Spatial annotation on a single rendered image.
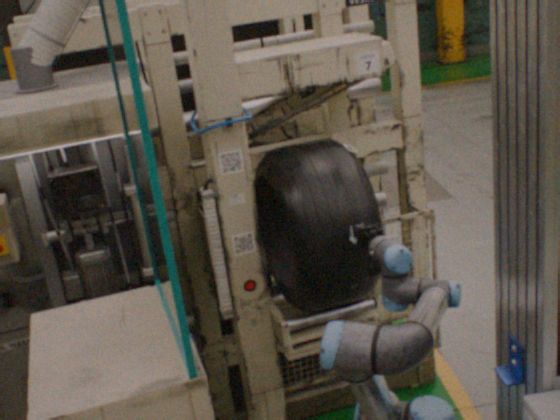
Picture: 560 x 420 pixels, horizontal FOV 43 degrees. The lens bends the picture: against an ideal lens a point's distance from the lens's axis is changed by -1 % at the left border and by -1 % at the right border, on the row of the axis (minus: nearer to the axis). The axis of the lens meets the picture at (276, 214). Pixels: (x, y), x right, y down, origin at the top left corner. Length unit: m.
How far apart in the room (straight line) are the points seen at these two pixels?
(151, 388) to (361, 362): 0.48
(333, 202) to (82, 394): 1.03
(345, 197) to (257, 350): 0.67
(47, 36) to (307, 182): 0.96
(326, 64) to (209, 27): 0.57
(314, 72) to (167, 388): 1.39
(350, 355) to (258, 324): 0.95
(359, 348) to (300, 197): 0.77
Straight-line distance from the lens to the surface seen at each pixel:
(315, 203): 2.29
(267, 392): 2.73
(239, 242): 2.43
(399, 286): 2.04
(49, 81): 2.52
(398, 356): 1.66
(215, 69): 2.27
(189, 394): 1.69
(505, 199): 1.60
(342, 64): 2.68
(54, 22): 2.49
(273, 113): 2.77
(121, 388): 1.70
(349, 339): 1.68
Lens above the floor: 2.17
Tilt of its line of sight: 21 degrees down
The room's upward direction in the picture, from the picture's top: 8 degrees counter-clockwise
